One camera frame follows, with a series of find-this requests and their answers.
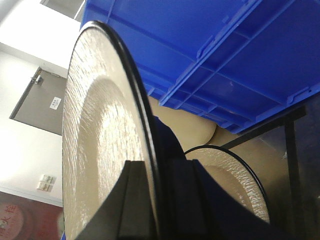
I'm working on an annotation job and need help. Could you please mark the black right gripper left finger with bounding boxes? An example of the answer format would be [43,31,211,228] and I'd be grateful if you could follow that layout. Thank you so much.
[76,160,158,240]

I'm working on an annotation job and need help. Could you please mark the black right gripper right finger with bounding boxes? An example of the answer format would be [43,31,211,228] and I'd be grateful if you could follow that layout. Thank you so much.
[168,159,293,240]

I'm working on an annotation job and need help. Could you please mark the beige plate black rim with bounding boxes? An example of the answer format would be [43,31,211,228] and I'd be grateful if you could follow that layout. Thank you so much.
[62,21,160,240]
[185,145,271,224]

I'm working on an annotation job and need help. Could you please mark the upper blue stacking crate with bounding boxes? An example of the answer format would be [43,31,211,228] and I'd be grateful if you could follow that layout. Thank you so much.
[81,0,320,134]

